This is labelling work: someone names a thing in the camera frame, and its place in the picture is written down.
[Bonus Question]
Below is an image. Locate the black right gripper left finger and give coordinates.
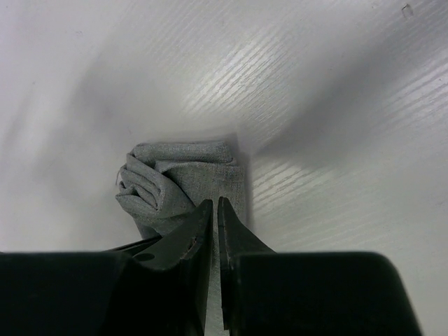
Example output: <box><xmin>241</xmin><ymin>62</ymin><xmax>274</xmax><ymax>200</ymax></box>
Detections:
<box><xmin>1</xmin><ymin>200</ymin><xmax>213</xmax><ymax>335</ymax></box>

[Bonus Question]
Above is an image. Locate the grey cloth napkin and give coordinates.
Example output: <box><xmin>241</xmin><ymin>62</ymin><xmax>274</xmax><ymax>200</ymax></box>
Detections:
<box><xmin>115</xmin><ymin>139</ymin><xmax>248</xmax><ymax>241</ymax></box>

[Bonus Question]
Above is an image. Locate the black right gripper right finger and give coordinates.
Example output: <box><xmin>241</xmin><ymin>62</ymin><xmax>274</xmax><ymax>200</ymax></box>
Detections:
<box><xmin>218</xmin><ymin>197</ymin><xmax>421</xmax><ymax>335</ymax></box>

